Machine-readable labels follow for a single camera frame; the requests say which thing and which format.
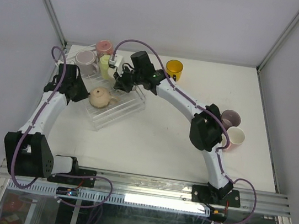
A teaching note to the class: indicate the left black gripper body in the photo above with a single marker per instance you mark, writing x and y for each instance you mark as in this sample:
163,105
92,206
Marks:
81,91

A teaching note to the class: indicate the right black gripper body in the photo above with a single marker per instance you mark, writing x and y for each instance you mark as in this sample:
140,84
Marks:
128,79

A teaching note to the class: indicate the beige stoneware mug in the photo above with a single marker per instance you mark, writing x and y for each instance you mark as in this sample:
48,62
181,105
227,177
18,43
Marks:
101,97

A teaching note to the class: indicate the clear acrylic dish rack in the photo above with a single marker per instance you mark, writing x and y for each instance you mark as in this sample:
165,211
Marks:
128,104

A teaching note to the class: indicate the pale yellow mug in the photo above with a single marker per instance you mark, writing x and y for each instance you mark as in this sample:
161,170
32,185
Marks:
104,66

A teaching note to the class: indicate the lavender mug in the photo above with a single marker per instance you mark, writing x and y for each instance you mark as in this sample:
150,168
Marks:
87,63

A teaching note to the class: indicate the pink patterned mug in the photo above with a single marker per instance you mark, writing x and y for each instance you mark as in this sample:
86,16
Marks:
104,47

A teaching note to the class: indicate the mauve purple mug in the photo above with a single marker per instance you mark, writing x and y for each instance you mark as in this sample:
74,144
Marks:
230,118

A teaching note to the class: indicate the green-inside patterned mug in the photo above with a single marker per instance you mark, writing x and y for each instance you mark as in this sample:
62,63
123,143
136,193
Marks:
112,78

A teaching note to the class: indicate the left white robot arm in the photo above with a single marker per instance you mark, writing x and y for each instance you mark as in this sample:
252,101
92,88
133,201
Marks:
27,150

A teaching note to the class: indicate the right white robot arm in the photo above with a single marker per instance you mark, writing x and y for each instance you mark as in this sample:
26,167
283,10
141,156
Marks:
206,129

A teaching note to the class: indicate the yellow glass cup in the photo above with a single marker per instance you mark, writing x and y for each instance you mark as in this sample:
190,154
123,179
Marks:
174,69

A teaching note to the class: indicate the small electronics board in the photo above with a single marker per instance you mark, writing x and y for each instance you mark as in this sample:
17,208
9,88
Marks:
67,191

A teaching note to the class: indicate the light pink mug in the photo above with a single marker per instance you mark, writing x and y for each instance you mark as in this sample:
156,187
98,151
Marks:
236,138

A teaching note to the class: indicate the black connector box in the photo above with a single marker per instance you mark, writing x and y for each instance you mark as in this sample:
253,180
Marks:
217,216

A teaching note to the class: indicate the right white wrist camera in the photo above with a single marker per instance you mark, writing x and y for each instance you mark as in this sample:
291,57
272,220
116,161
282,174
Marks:
115,65

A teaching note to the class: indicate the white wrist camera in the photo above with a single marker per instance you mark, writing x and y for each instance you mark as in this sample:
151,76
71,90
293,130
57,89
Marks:
115,65
60,62

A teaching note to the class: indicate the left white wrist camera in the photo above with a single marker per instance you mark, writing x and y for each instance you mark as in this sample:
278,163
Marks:
60,62

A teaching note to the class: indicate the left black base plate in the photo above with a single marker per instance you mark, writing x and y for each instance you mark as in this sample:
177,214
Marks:
83,177

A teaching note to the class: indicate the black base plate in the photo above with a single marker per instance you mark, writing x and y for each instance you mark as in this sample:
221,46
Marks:
83,177
202,194

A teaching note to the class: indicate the aluminium mounting rail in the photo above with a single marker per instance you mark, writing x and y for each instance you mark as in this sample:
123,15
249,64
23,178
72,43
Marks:
263,202

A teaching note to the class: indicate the white slotted cable duct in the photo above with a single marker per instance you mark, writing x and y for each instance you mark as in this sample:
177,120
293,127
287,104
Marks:
141,201

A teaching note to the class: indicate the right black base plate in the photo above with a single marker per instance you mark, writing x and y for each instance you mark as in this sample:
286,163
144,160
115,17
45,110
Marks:
202,194

